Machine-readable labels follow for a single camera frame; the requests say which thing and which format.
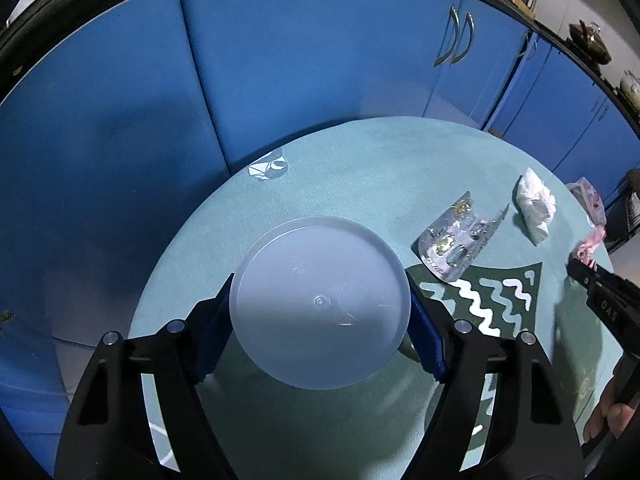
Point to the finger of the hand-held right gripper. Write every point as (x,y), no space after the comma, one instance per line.
(582,272)

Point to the blue kitchen cabinet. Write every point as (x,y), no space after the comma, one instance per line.
(250,70)

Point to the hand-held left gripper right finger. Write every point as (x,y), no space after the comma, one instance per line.
(425,340)

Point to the white pot with lid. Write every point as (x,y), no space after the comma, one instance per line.
(631,87)

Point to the person's right hand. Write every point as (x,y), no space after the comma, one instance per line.
(607,420)

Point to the blue plastic container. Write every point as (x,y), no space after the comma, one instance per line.
(320,305)

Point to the silver blister pack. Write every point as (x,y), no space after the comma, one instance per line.
(457,240)

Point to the white crumpled tissue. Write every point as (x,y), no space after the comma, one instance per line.
(536,205)

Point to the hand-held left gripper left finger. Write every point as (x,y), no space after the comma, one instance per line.
(210,345)

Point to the black kitchen countertop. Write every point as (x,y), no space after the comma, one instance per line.
(575,25)

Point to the black wok with lid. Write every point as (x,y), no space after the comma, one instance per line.
(590,42)

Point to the grey bin with plastic bag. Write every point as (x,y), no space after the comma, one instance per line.
(589,199)

